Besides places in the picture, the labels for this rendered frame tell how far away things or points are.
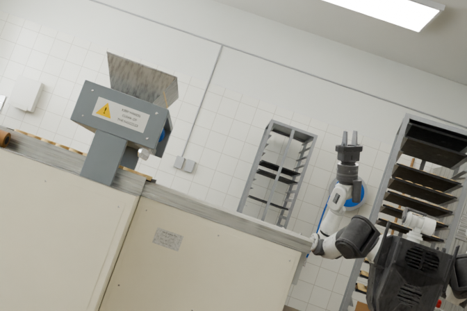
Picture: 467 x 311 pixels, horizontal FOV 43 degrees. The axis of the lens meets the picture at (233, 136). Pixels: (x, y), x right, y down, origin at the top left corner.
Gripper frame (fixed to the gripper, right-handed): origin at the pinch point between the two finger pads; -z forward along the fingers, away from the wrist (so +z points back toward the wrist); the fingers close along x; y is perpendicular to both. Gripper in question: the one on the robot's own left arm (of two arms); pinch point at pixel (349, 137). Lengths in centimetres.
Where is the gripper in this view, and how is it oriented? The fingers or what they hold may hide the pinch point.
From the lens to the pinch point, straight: 251.4
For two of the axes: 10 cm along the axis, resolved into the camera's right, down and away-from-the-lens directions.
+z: -0.4, 9.8, 1.8
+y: 4.0, 1.8, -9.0
